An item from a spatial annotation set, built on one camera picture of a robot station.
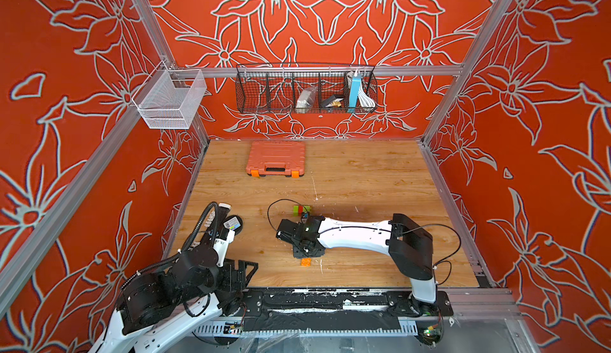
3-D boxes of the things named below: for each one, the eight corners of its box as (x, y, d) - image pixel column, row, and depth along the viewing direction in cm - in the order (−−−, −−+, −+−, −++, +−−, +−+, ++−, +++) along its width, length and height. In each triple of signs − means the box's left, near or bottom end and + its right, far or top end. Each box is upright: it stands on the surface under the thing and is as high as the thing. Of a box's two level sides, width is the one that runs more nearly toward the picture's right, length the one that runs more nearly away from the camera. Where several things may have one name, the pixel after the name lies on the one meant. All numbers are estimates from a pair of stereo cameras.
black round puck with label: (223, 226, 92) (221, 223, 90) (232, 215, 95) (231, 212, 94) (237, 235, 90) (235, 232, 88) (246, 223, 93) (245, 220, 91)
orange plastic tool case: (247, 177, 106) (245, 171, 103) (253, 148, 118) (251, 141, 115) (305, 177, 106) (305, 170, 102) (305, 148, 118) (305, 140, 114)
